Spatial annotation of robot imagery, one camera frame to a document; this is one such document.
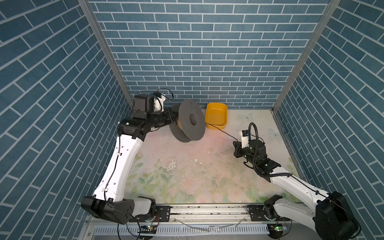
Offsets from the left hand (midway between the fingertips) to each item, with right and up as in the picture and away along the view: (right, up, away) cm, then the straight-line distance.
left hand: (178, 113), depth 68 cm
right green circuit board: (+46, -56, +3) cm, 73 cm away
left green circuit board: (-15, -56, +4) cm, 59 cm away
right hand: (+29, -14, +16) cm, 36 cm away
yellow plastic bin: (+23, +2, +46) cm, 52 cm away
